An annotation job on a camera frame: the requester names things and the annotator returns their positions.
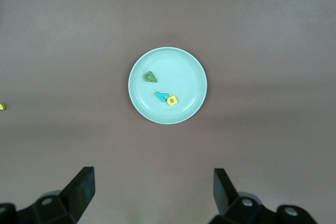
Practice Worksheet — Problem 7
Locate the teal letter y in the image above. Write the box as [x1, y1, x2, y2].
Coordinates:
[154, 91, 169, 103]

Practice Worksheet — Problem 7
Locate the brown table cover sheet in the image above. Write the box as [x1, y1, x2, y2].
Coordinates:
[0, 0, 336, 224]

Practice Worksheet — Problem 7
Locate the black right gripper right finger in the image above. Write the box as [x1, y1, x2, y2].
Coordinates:
[209, 167, 320, 224]

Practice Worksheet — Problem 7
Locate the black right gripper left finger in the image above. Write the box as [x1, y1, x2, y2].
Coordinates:
[0, 166, 95, 224]

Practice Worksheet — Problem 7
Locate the green letter a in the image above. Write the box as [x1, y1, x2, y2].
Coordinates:
[143, 71, 158, 83]

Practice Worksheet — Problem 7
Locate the light green plate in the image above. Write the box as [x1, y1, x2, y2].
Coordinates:
[128, 47, 208, 125]

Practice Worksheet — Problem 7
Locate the yellow letter d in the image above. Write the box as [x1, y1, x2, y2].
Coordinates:
[166, 94, 179, 106]

